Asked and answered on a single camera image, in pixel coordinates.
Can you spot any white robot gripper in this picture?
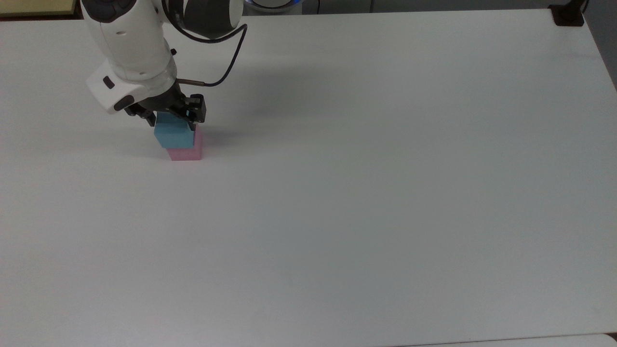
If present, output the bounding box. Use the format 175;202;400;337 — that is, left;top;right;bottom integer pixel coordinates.
86;62;207;132

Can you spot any yellow wooden board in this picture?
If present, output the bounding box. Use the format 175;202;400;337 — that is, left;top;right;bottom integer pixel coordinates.
0;0;79;18

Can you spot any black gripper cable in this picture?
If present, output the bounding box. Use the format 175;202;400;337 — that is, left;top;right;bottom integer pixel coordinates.
176;23;249;88

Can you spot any black camera stand clamp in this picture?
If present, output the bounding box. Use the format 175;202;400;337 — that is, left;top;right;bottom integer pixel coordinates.
549;0;590;27

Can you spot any blue cube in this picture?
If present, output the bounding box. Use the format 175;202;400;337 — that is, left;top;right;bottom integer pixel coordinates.
153;112;196;149

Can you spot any pink cube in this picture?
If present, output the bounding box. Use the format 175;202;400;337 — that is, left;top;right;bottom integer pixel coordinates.
166;126;203;161

